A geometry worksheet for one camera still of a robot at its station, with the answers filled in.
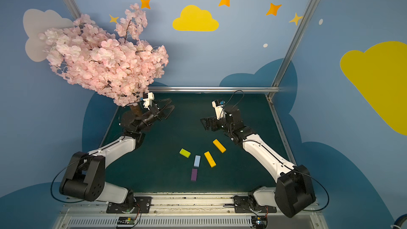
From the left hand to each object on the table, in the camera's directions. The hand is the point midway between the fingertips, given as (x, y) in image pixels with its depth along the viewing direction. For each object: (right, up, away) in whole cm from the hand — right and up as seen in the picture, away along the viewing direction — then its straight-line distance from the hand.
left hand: (172, 102), depth 72 cm
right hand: (+18, -7, +9) cm, 21 cm away
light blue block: (+11, -32, +16) cm, 38 cm away
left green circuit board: (-21, -55, -1) cm, 59 cm away
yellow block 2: (+24, -26, +22) cm, 41 cm away
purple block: (+9, -38, +11) cm, 41 cm away
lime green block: (+3, -29, +18) cm, 34 cm away
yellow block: (+18, -32, +16) cm, 40 cm away
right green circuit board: (+41, -56, +1) cm, 70 cm away
